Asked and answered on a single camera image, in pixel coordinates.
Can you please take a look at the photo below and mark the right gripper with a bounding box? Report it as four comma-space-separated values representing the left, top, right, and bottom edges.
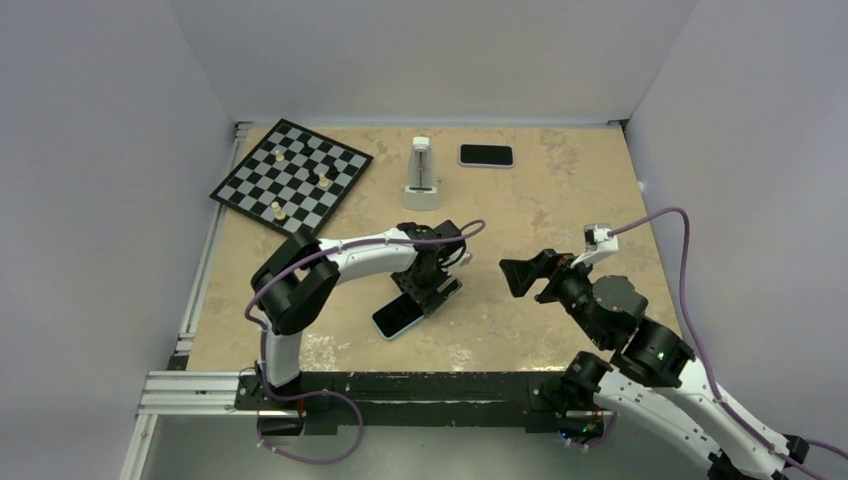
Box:
497, 247, 608, 346

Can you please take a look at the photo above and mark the light blue phone case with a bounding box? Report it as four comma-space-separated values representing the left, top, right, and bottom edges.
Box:
371, 292, 427, 342

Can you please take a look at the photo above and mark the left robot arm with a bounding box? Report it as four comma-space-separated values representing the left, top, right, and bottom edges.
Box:
245, 220, 473, 409

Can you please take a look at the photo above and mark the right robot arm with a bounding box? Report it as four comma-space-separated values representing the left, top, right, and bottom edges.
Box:
499, 249, 809, 479

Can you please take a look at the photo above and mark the black phone pink case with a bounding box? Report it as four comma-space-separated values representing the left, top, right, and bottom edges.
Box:
458, 144, 515, 169

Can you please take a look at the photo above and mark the white metronome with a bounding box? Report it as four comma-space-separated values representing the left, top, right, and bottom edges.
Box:
402, 136, 440, 211

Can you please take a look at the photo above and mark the cream chess pawn front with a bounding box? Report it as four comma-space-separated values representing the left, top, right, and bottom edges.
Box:
271, 202, 287, 221

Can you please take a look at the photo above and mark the black white chessboard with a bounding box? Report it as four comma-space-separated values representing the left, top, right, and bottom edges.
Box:
210, 119, 373, 235

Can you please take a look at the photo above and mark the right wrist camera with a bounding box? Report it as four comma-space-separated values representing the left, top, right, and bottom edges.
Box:
570, 223, 619, 268

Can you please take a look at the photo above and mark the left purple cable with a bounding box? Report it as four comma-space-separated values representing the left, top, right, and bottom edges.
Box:
245, 219, 487, 392

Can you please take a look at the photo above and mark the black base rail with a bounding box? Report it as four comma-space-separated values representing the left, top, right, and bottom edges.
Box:
234, 371, 607, 443

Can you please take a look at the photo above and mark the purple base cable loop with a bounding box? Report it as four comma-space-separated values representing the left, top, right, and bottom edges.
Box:
255, 388, 366, 466

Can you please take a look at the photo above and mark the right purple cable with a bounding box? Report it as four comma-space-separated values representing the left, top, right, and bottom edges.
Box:
609, 207, 848, 480

